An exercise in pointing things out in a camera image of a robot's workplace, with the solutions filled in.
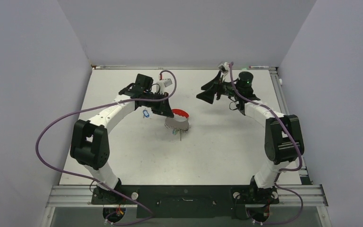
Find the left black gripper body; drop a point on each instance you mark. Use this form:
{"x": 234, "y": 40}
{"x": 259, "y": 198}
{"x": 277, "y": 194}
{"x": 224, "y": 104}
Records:
{"x": 156, "y": 106}

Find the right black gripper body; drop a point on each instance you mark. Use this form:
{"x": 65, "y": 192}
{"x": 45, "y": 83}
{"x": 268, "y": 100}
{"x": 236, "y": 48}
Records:
{"x": 227, "y": 88}

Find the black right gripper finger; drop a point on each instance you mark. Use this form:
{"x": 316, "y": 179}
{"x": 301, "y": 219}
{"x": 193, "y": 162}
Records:
{"x": 214, "y": 84}
{"x": 207, "y": 95}

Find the grey red keyring holder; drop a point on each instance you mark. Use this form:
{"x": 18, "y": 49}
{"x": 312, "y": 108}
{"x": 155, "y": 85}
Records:
{"x": 180, "y": 121}

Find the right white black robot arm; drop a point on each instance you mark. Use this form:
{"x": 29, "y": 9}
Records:
{"x": 283, "y": 141}

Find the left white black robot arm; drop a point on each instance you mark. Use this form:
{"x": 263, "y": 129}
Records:
{"x": 90, "y": 145}

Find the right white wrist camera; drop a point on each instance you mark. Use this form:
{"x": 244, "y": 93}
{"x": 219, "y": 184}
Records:
{"x": 224, "y": 67}

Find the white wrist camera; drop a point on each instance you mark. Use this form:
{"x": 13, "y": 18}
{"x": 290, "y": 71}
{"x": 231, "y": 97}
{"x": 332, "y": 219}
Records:
{"x": 224, "y": 67}
{"x": 162, "y": 84}

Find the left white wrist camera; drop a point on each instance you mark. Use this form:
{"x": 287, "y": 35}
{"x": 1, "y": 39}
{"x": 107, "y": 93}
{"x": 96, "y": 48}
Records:
{"x": 162, "y": 84}

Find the aluminium back rail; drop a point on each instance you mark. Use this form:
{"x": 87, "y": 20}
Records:
{"x": 123, "y": 67}

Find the aluminium rail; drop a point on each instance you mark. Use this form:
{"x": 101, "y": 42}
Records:
{"x": 123, "y": 67}
{"x": 291, "y": 123}
{"x": 81, "y": 196}

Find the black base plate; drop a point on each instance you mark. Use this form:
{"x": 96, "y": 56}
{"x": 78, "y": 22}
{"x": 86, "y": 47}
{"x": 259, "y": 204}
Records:
{"x": 199, "y": 201}

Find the aluminium right side rail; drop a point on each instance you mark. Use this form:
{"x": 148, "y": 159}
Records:
{"x": 291, "y": 123}

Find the aluminium front rail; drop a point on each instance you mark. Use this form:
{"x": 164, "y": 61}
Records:
{"x": 81, "y": 196}

